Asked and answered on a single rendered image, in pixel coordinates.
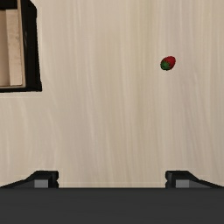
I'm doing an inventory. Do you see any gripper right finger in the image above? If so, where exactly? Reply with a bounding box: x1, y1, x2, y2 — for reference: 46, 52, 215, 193
164, 170, 224, 189

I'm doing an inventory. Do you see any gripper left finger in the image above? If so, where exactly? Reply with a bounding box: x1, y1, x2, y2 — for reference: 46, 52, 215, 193
0, 170, 60, 189

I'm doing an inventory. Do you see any red strawberry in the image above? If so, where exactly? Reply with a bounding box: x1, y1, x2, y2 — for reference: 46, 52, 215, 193
159, 55, 177, 72

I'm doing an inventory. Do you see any wooden box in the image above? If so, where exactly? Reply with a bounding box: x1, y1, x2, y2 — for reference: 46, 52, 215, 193
0, 0, 43, 94

